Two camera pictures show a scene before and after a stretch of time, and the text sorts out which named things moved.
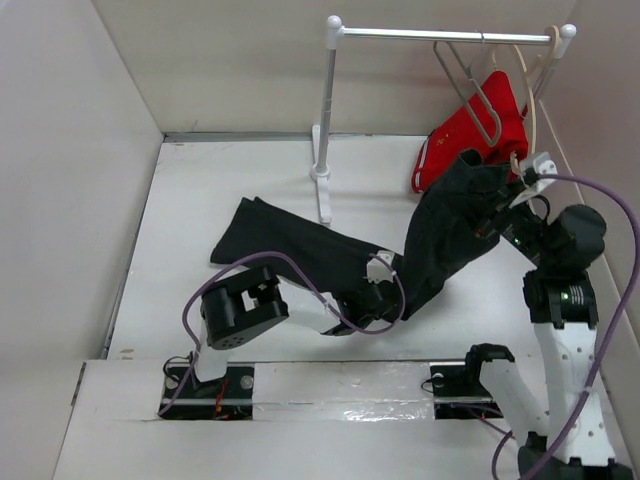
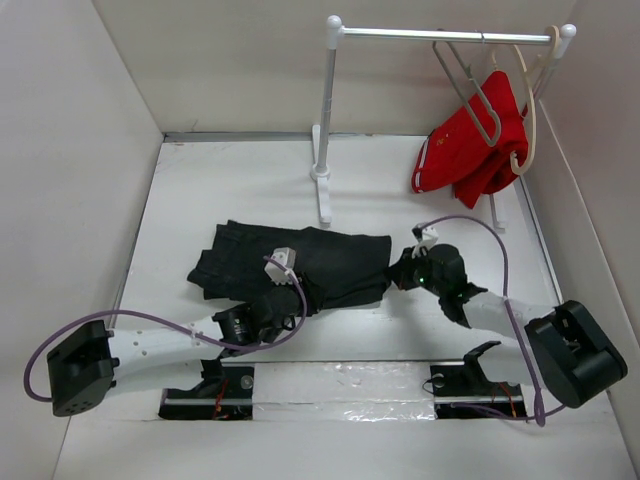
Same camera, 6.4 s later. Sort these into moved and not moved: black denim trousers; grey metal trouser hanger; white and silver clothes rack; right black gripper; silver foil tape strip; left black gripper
Moved: black denim trousers; left black gripper; right black gripper
Not moved: white and silver clothes rack; grey metal trouser hanger; silver foil tape strip
